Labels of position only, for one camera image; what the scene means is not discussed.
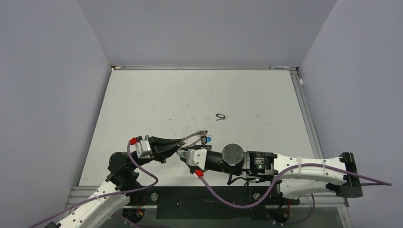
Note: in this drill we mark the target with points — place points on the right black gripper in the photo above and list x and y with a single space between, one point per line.
204 146

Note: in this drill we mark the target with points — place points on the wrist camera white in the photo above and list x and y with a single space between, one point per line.
196 159
142 147

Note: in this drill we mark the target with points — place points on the aluminium frame rail right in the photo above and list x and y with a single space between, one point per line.
312 134

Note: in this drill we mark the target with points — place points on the round steel key organizer disc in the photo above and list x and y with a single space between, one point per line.
192 139

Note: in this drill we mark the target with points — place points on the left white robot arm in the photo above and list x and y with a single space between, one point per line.
126 178

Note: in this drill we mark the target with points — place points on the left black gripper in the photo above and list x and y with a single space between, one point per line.
161 148

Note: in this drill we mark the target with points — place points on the aluminium frame rail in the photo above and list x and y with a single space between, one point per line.
312 134
205 68

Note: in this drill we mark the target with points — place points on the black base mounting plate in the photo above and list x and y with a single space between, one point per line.
196 202

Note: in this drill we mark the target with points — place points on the aluminium frame rail back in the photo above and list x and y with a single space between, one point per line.
205 68

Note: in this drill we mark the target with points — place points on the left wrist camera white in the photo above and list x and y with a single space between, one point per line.
142 147

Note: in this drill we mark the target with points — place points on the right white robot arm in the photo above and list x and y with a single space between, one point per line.
294 176

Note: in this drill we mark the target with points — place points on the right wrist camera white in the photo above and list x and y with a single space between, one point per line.
196 159

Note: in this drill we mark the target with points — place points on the green key tag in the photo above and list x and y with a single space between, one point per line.
182 154

